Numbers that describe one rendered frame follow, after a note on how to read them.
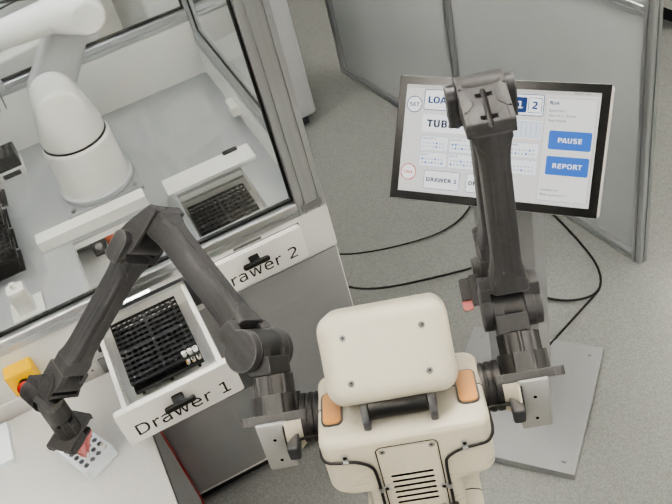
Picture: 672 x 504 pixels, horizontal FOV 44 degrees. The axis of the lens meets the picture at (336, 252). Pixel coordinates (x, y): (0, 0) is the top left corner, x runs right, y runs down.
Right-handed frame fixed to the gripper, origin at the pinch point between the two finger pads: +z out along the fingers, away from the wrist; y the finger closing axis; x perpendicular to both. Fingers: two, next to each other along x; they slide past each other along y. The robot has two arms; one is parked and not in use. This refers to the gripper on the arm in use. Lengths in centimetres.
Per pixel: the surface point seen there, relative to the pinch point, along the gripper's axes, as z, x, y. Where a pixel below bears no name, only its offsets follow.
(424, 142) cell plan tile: -28, 64, -86
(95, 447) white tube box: 1.6, 1.0, -2.5
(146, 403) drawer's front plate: -11.7, 16.8, -8.8
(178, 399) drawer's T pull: -10.5, 23.1, -11.9
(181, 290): -6.6, 5.7, -46.7
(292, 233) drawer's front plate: -12, 31, -66
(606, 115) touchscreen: -37, 107, -89
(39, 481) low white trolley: 5.8, -11.2, 6.8
